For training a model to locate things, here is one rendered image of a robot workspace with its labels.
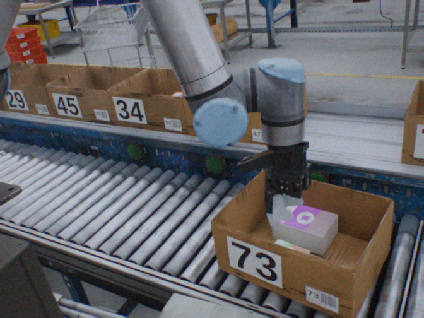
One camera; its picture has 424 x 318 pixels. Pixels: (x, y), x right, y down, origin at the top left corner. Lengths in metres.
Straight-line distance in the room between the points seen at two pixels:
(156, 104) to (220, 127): 1.04
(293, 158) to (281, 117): 0.10
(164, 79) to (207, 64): 1.36
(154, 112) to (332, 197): 0.83
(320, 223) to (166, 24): 0.78
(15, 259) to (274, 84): 0.63
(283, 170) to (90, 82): 1.60
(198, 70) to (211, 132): 0.10
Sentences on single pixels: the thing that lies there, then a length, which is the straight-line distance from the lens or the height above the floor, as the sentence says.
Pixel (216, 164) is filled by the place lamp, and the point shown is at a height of 0.82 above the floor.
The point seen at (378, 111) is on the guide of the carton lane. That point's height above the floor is 0.90.
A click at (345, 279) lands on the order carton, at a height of 0.88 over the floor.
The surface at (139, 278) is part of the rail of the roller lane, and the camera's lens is 1.31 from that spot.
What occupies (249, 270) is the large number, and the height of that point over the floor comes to 0.80.
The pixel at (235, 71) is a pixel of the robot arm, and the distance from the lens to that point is 0.85.
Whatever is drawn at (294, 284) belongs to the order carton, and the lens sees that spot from 1.11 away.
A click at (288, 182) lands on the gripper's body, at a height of 1.11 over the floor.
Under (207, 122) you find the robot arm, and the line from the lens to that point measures 0.70.
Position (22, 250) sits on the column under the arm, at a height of 1.07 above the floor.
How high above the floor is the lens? 1.61
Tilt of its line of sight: 29 degrees down
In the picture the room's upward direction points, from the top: 9 degrees counter-clockwise
